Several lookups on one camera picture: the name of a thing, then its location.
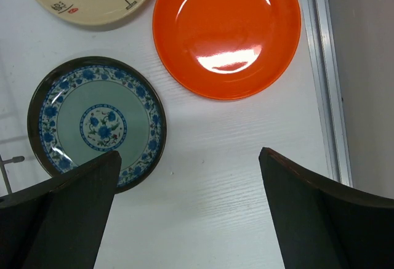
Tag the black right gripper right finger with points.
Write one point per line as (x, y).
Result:
(320, 223)

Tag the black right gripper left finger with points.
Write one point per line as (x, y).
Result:
(59, 223)

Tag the blue floral plate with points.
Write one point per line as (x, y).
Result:
(91, 105)

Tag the orange plate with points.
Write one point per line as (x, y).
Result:
(226, 49)

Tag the aluminium table edge rail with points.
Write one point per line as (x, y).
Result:
(318, 27)

